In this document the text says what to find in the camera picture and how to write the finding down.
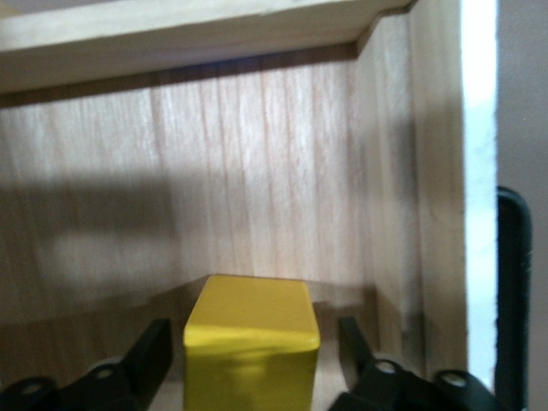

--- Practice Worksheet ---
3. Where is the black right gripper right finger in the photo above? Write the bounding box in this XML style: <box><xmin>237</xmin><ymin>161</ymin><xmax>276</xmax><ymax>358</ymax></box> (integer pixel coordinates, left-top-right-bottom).
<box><xmin>329</xmin><ymin>316</ymin><xmax>498</xmax><ymax>411</ymax></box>

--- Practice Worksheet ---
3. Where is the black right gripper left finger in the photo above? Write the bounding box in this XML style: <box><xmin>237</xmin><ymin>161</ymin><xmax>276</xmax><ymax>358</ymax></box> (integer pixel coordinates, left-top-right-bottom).
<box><xmin>0</xmin><ymin>318</ymin><xmax>174</xmax><ymax>411</ymax></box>

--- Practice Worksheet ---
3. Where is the yellow cube block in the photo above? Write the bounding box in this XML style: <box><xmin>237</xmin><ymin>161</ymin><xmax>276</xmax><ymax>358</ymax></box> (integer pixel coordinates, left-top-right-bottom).
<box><xmin>182</xmin><ymin>273</ymin><xmax>322</xmax><ymax>411</ymax></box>

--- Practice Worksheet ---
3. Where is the black metal drawer handle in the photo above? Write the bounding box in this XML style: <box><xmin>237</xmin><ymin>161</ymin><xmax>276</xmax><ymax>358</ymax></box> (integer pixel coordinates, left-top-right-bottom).
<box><xmin>496</xmin><ymin>186</ymin><xmax>534</xmax><ymax>411</ymax></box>

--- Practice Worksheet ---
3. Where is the wooden drawer with white front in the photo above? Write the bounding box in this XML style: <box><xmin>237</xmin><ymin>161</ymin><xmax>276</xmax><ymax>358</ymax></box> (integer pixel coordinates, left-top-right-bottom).
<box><xmin>0</xmin><ymin>0</ymin><xmax>500</xmax><ymax>411</ymax></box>

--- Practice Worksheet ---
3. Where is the brown table cover mat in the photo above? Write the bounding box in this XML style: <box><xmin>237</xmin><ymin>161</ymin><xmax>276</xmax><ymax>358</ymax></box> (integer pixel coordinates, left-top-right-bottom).
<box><xmin>494</xmin><ymin>0</ymin><xmax>548</xmax><ymax>411</ymax></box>

